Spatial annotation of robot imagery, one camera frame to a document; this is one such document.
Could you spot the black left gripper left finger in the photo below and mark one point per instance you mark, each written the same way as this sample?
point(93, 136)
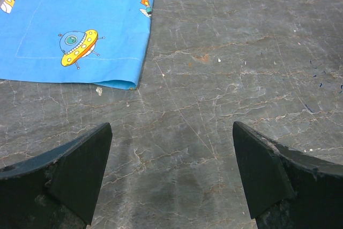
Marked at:
point(59, 188)

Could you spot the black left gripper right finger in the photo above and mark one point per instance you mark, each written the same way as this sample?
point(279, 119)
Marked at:
point(286, 188)

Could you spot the blue space-print cloth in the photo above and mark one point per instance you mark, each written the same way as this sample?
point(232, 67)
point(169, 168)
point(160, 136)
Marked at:
point(101, 42)

